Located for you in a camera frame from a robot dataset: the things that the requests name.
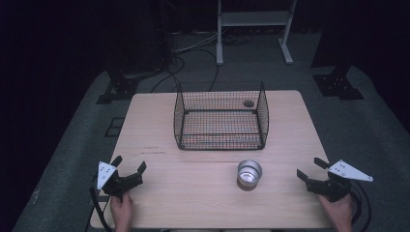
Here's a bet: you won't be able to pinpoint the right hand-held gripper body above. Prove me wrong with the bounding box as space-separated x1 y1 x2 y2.
305 159 374 203

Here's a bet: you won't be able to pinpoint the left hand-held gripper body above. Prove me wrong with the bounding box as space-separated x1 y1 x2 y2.
97 160 144 203

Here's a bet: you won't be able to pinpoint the metal cup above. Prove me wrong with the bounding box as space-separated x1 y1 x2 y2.
236 159 263 191

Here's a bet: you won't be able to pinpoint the black wire mesh basket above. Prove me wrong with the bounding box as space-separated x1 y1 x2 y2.
173 80 270 152

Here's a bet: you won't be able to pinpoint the person's right hand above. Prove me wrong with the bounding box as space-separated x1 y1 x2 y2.
316 192 354 232

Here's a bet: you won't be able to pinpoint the person's left hand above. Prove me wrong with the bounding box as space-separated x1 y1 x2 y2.
109 190 134 232

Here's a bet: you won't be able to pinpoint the black stand base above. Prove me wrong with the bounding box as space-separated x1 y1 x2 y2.
312 64 366 102
96 69 140 105

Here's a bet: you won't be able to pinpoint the white metal stand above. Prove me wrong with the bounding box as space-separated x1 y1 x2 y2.
216 0 298 67

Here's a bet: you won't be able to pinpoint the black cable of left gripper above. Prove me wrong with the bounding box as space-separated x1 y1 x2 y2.
84 173 114 232

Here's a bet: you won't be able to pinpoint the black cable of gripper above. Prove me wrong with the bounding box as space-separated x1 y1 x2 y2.
348 179 372 226
84 173 114 232

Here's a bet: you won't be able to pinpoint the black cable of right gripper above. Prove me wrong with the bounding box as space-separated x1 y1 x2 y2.
348 179 372 226

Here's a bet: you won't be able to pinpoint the cables on floor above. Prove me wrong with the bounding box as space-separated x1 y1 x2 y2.
150 30 255 94

